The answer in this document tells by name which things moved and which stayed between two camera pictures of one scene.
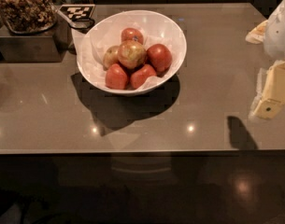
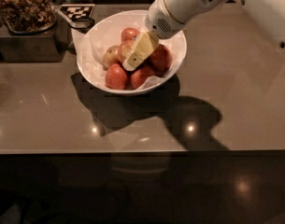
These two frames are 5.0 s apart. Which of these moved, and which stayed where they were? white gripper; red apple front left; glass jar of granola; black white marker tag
Moved: white gripper
Stayed: glass jar of granola; red apple front left; black white marker tag
